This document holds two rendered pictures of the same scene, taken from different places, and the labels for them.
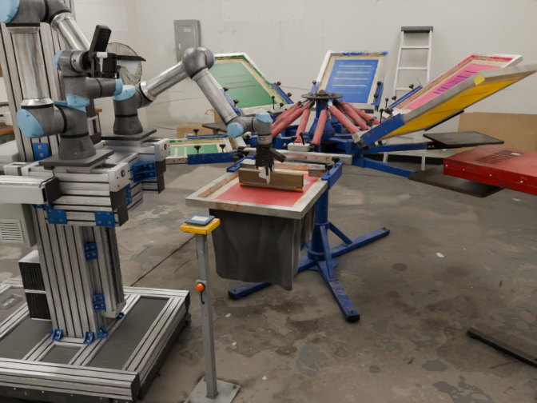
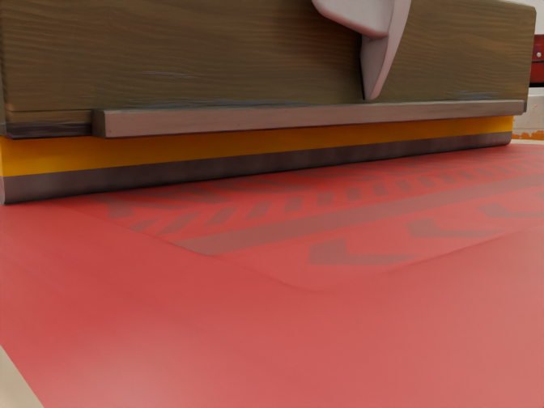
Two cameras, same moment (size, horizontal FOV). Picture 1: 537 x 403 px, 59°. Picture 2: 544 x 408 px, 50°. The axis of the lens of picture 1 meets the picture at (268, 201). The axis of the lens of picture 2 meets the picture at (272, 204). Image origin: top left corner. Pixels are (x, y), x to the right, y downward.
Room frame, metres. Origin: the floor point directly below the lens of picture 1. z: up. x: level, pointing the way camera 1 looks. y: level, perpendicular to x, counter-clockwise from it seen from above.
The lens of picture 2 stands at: (2.28, 0.29, 0.99)
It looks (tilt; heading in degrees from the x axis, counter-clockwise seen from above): 10 degrees down; 300
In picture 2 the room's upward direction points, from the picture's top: 1 degrees counter-clockwise
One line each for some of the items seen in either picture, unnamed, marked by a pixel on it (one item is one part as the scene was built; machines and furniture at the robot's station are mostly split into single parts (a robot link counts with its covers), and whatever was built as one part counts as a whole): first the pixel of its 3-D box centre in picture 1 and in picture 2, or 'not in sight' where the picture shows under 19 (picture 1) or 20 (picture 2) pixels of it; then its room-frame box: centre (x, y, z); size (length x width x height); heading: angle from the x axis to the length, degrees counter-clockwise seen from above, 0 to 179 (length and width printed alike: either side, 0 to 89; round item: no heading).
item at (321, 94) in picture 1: (320, 181); not in sight; (3.43, -0.39, 0.67); 0.39 x 0.39 x 1.35
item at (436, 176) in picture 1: (396, 169); not in sight; (2.90, -0.81, 0.91); 1.34 x 0.40 x 0.08; 39
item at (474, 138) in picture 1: (407, 145); not in sight; (3.53, -1.06, 0.91); 1.34 x 0.40 x 0.08; 99
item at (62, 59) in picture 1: (71, 61); not in sight; (1.73, 0.67, 1.65); 0.11 x 0.08 x 0.09; 54
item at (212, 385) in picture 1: (206, 314); not in sight; (1.96, 0.30, 0.48); 0.22 x 0.22 x 0.96; 69
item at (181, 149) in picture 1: (195, 137); not in sight; (3.29, 0.50, 1.05); 1.08 x 0.61 x 0.23; 99
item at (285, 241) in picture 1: (250, 245); not in sight; (2.17, 0.09, 0.74); 0.45 x 0.03 x 0.43; 69
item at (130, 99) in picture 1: (125, 99); not in sight; (2.49, 0.72, 1.42); 0.13 x 0.12 x 0.14; 164
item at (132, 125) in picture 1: (127, 122); not in sight; (2.48, 0.73, 1.31); 0.15 x 0.15 x 0.10
